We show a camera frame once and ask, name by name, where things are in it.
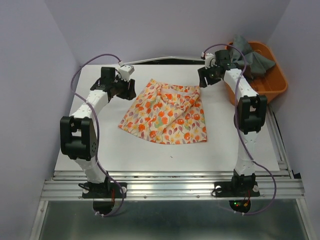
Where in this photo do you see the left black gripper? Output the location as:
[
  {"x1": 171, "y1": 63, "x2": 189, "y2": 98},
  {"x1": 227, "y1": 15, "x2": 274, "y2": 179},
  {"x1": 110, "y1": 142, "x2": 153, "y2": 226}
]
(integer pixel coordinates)
[{"x1": 111, "y1": 74, "x2": 136, "y2": 101}]

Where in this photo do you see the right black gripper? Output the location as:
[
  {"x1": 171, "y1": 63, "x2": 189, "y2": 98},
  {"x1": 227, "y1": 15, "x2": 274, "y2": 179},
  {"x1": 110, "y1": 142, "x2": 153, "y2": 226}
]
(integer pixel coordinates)
[{"x1": 196, "y1": 62, "x2": 220, "y2": 88}]

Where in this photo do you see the floral orange skirt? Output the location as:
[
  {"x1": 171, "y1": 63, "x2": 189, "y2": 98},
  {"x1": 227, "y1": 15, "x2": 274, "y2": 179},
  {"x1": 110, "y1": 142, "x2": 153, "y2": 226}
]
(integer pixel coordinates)
[{"x1": 118, "y1": 79, "x2": 207, "y2": 145}]

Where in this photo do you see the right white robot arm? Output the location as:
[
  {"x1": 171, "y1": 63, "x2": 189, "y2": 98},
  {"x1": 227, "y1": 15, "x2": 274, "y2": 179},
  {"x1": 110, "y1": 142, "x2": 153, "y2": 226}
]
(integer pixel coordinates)
[{"x1": 198, "y1": 49, "x2": 268, "y2": 198}]

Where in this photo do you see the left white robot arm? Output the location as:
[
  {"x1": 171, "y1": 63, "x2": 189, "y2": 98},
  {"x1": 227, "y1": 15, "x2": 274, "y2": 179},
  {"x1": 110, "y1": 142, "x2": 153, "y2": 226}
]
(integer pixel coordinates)
[{"x1": 60, "y1": 64, "x2": 136, "y2": 198}]

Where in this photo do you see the grey skirt in basket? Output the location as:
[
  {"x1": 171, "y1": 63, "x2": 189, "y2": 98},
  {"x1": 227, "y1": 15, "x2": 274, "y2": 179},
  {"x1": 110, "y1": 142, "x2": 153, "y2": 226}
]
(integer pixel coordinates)
[{"x1": 229, "y1": 34, "x2": 276, "y2": 81}]

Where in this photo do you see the orange plastic basket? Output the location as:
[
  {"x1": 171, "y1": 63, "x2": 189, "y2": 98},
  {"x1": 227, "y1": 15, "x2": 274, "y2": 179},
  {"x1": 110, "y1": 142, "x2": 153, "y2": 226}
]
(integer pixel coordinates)
[{"x1": 223, "y1": 40, "x2": 289, "y2": 106}]

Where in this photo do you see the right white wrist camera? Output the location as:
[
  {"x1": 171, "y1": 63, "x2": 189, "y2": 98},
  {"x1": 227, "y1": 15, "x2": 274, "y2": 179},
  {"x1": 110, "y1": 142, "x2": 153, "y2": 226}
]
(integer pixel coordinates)
[{"x1": 201, "y1": 52, "x2": 216, "y2": 69}]

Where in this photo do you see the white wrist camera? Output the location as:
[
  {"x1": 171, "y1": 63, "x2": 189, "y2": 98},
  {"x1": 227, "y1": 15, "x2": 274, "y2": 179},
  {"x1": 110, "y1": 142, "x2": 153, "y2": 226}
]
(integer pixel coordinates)
[
  {"x1": 201, "y1": 52, "x2": 216, "y2": 69},
  {"x1": 118, "y1": 65, "x2": 135, "y2": 82}
]

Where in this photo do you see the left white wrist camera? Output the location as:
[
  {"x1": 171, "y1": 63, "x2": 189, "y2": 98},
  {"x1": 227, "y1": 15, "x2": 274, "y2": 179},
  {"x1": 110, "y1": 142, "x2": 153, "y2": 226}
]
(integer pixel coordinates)
[{"x1": 118, "y1": 65, "x2": 135, "y2": 82}]

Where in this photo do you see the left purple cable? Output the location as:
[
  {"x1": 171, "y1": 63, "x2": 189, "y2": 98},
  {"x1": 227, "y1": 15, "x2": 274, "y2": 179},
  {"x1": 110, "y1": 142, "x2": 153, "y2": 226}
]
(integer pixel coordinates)
[{"x1": 70, "y1": 53, "x2": 126, "y2": 218}]

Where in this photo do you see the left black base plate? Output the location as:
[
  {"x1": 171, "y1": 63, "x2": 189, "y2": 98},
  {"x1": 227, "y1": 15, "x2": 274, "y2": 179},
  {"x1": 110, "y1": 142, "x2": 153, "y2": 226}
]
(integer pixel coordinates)
[{"x1": 78, "y1": 182, "x2": 123, "y2": 199}]

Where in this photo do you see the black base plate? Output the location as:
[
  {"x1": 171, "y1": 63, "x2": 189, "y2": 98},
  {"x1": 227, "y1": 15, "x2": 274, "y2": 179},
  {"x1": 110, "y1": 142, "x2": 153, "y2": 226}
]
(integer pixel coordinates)
[
  {"x1": 78, "y1": 182, "x2": 123, "y2": 199},
  {"x1": 211, "y1": 181, "x2": 260, "y2": 198}
]

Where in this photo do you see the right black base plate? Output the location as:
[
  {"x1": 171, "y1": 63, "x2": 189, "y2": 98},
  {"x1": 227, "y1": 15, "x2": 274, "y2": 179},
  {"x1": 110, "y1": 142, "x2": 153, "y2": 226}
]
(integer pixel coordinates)
[{"x1": 211, "y1": 181, "x2": 260, "y2": 198}]

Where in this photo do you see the aluminium rail frame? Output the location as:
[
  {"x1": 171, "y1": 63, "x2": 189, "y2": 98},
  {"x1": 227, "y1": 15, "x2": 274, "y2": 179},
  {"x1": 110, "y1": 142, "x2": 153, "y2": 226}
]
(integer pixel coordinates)
[{"x1": 30, "y1": 108, "x2": 317, "y2": 240}]

